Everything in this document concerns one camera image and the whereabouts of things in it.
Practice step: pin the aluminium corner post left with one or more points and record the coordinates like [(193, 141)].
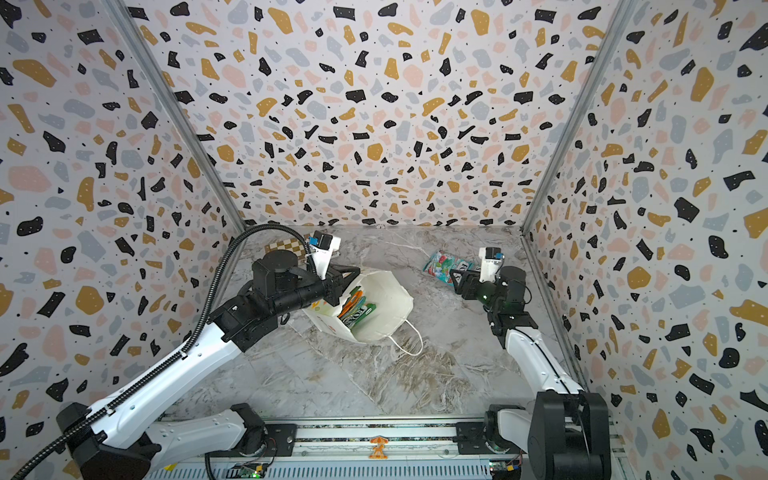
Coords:
[(123, 22)]

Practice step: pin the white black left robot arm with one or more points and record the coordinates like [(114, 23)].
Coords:
[(121, 437)]

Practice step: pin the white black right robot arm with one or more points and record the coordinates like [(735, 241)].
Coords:
[(566, 435)]

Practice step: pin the wooden chessboard box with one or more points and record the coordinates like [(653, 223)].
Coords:
[(290, 244)]

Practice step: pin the green Fox's packet in bag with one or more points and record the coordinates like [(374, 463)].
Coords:
[(358, 315)]

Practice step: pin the aluminium corner post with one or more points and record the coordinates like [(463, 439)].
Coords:
[(123, 22), (615, 28)]

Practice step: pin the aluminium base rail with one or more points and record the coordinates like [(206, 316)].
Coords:
[(368, 447)]

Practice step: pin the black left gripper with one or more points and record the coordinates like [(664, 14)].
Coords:
[(336, 282)]

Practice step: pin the green circuit board left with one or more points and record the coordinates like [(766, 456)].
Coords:
[(247, 471)]

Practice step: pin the circuit board right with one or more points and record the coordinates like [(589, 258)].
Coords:
[(505, 469)]

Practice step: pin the teal Fox's candy packet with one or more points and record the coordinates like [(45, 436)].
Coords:
[(441, 264)]

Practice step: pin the orange figurine on rail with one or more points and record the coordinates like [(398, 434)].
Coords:
[(378, 445)]

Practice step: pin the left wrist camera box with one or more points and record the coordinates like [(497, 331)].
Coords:
[(322, 246)]

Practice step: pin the aluminium corner post right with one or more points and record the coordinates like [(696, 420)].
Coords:
[(615, 28)]

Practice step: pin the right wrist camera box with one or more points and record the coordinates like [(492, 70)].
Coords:
[(492, 260)]

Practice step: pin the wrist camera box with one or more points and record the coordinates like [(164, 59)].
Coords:
[(322, 246), (492, 260)]

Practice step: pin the orange edged snack packet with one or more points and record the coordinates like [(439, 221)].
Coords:
[(352, 303)]

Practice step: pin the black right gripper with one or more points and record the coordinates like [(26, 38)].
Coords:
[(471, 285)]

